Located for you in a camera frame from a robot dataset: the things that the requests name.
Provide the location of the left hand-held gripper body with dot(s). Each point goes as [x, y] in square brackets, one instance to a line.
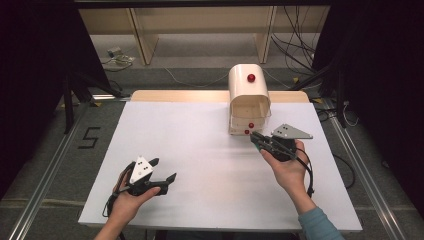
[141, 170]

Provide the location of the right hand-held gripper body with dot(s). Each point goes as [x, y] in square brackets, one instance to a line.
[283, 146]

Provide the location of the cream drawer with red knob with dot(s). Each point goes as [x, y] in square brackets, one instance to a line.
[237, 132]
[241, 123]

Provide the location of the cream drawer cabinet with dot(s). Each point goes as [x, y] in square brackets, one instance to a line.
[246, 88]

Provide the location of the person's right hand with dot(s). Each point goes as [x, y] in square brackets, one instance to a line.
[290, 173]

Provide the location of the person's left hand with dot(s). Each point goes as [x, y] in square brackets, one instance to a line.
[125, 206]

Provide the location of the black metal stand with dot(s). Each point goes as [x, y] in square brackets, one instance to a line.
[340, 100]
[68, 106]

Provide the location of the wooden table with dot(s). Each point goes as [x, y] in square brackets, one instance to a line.
[186, 96]

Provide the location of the grey power adapter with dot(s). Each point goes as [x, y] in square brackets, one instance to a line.
[114, 51]

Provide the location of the black curtain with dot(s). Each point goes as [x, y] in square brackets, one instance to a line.
[30, 83]
[386, 83]

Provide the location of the light wooden desk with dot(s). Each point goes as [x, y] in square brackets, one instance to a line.
[200, 20]

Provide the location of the aluminium rail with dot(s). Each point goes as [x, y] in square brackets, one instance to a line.
[43, 180]
[363, 173]

